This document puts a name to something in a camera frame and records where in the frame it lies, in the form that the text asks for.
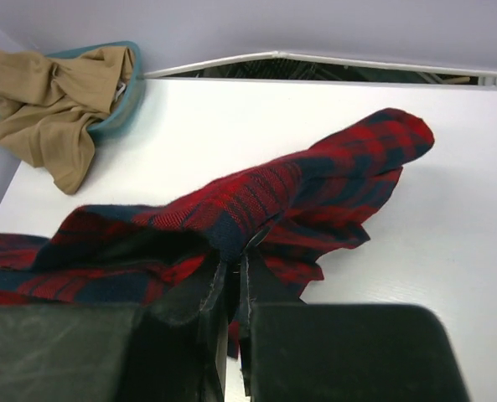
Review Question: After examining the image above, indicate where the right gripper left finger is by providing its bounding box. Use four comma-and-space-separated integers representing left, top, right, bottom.
145, 251, 228, 401

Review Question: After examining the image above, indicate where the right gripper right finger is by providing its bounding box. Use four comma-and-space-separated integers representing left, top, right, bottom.
237, 247, 303, 398

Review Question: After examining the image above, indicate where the red plaid skirt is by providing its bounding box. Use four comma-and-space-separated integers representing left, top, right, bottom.
0, 107, 436, 359

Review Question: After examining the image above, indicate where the teal plastic basket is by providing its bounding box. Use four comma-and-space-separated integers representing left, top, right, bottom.
47, 41, 146, 142

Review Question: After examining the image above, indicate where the tan skirt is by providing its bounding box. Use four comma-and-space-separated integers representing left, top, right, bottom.
0, 46, 137, 194

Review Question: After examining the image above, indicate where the aluminium rail frame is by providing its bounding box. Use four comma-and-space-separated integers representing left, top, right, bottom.
144, 51, 497, 87

